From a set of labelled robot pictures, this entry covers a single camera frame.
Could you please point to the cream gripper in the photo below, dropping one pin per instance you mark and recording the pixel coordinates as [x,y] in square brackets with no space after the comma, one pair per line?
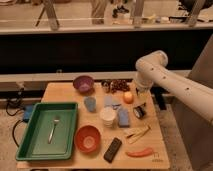
[142,97]

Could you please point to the orange apple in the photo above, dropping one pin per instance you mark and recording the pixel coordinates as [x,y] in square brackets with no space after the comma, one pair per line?
[128,97]

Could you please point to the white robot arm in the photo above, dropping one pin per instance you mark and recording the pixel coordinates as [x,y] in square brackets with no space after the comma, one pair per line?
[152,69]

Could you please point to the white paper cup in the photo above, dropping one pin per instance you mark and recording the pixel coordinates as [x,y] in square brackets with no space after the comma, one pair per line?
[108,116]

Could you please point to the blue plastic cup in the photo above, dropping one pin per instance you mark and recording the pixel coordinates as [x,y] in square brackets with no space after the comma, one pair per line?
[90,104]

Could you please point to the blue sponge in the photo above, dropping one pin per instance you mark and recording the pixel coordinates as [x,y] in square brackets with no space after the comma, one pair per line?
[123,117]

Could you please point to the bunch of dark grapes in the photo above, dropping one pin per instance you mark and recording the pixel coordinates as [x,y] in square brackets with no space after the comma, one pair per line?
[119,85]

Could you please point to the yellow banana peel toy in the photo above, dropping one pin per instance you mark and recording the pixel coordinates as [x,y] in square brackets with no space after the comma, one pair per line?
[134,134]

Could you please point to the small dark metal tin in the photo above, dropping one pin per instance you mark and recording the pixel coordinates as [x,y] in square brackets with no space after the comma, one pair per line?
[106,85]

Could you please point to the purple bowl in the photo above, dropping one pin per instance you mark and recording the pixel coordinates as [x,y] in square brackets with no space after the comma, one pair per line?
[83,83]

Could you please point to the black remote control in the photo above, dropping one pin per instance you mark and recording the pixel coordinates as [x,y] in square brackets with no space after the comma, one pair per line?
[112,150]

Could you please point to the orange-red bowl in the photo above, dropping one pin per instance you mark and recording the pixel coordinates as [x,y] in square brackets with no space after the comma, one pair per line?
[87,139]

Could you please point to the metal spoon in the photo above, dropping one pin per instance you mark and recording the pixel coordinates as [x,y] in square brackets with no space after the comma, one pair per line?
[55,122]

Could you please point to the green plastic tray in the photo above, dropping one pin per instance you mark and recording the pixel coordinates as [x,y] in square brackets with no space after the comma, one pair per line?
[34,144]

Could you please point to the blue power box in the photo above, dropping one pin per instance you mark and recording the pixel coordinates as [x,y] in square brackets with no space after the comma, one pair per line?
[27,113]

